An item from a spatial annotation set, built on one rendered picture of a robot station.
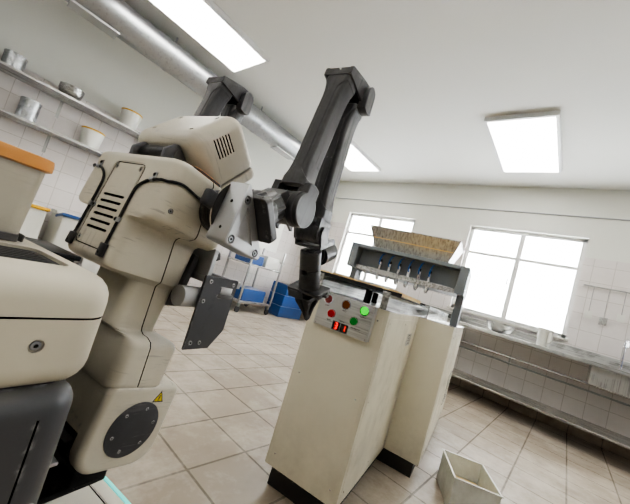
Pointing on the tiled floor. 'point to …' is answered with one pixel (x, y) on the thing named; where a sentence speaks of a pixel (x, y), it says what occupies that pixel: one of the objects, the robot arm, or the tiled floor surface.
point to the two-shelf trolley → (253, 283)
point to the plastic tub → (465, 481)
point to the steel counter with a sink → (623, 376)
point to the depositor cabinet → (421, 394)
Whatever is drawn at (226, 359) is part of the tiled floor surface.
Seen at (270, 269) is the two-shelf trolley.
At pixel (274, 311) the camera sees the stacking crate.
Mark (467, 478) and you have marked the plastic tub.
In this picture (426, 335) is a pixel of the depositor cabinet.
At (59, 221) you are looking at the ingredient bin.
